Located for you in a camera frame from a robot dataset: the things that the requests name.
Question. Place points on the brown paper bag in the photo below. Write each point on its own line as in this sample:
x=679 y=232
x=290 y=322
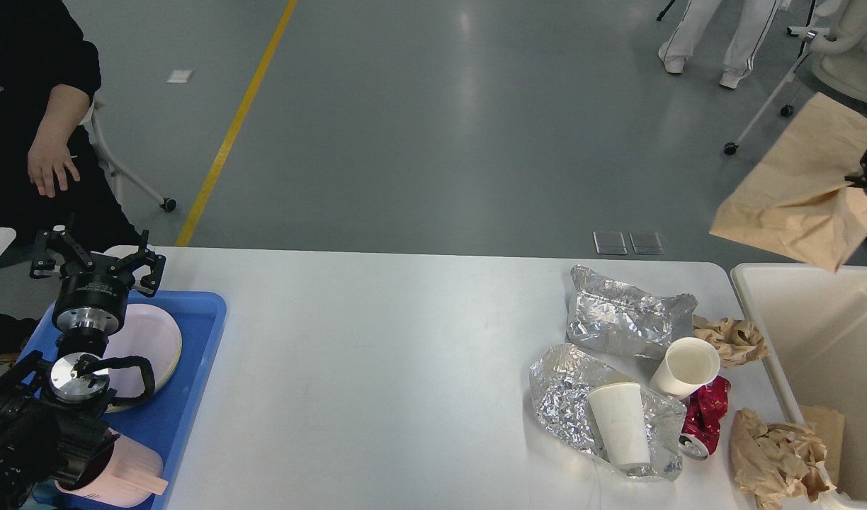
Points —
x=796 y=201

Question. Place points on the cream office chair right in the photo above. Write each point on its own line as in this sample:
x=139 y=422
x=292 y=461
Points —
x=836 y=47

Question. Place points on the seated person in black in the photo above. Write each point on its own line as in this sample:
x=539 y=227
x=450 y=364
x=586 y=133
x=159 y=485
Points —
x=49 y=75

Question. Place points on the large crumpled brown paper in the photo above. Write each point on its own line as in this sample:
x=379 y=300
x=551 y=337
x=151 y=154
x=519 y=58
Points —
x=773 y=462

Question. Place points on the walking person white trousers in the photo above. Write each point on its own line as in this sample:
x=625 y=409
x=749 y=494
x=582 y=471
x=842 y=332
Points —
x=746 y=39

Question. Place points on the seated person's hand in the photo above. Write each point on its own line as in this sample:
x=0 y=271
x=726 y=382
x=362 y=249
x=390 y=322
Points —
x=51 y=167

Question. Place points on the white chair left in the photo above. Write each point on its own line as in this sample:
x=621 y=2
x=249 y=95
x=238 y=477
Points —
x=116 y=170

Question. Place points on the foil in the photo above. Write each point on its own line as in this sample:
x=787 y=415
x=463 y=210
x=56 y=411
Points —
x=614 y=317
x=561 y=381

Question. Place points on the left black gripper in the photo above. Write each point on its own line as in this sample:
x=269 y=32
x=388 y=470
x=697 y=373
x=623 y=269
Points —
x=92 y=299

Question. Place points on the crushed red can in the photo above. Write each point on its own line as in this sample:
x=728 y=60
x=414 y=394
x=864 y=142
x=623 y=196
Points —
x=706 y=408

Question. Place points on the cream plastic bin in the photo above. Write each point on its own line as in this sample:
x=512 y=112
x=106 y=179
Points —
x=815 y=324

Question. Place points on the pink plate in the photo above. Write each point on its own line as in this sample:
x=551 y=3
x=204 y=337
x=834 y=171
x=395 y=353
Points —
x=150 y=332

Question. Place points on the pink mug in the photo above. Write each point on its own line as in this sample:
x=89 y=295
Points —
x=124 y=475

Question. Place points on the blue plastic tray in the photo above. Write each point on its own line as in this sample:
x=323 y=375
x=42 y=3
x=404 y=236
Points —
x=165 y=422

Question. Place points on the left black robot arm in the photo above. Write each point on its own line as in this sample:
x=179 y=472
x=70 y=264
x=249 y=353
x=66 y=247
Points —
x=51 y=412

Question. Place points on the white paper cup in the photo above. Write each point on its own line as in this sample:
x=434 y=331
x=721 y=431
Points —
x=687 y=364
x=619 y=416

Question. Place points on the grey floor plate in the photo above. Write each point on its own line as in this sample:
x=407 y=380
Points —
x=610 y=242
x=646 y=243

